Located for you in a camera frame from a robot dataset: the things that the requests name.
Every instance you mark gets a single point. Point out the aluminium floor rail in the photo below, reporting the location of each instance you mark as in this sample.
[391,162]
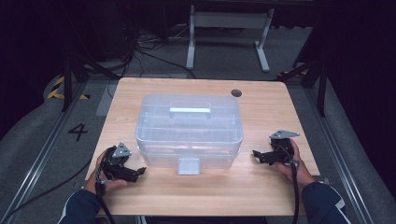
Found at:
[40,155]
[339,155]

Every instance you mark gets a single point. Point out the white metal desk frame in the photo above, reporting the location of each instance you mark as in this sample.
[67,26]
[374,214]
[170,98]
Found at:
[230,20]

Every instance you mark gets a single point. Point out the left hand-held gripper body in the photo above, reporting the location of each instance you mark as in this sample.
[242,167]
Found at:
[113,165]

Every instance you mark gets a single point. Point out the black metal stand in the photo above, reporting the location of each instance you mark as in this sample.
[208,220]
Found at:
[322,90]
[67,84]

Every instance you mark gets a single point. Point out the person's right hand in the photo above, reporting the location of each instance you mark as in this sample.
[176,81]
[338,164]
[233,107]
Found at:
[300,174]

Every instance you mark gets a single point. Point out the clear plastic storage box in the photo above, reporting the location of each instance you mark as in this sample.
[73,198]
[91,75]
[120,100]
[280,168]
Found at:
[190,133]

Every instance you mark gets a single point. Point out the white table leg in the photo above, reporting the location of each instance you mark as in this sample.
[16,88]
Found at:
[140,220]

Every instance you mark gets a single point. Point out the person's left hand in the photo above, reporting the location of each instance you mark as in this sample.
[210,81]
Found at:
[98,183]

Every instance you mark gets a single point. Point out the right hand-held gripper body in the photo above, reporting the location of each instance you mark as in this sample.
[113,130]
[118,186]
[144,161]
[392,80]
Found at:
[282,152]

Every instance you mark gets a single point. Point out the yellow black floor tape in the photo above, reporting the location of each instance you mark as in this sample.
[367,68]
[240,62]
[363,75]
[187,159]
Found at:
[56,91]

